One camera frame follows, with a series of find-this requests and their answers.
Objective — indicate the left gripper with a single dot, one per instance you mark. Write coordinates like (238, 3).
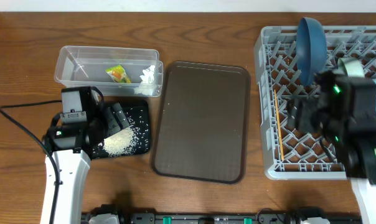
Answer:
(113, 126)

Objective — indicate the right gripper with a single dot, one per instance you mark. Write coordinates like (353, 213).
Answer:
(304, 113)

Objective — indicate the pile of rice grains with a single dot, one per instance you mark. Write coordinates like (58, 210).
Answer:
(133, 140)

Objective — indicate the wooden chopstick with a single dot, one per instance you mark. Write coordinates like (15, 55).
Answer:
(278, 126)

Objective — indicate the yellow green snack wrapper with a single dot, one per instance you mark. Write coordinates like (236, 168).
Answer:
(118, 74)

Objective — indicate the white tissue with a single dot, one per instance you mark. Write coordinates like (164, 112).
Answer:
(147, 79)

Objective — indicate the dark blue plate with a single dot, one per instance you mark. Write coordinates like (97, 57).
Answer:
(311, 49)

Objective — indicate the mint green bowl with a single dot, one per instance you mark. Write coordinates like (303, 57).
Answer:
(351, 67)

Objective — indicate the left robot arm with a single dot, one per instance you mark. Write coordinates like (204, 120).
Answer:
(65, 176)

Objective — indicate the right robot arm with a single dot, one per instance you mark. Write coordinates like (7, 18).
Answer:
(344, 114)

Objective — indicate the black plastic tray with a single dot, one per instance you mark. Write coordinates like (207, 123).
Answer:
(71, 138)

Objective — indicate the clear plastic bin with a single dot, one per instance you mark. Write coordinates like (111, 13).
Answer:
(86, 65)

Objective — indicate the brown plastic serving tray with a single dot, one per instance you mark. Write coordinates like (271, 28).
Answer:
(203, 123)

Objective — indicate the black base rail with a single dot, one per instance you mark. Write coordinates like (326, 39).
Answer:
(112, 214)

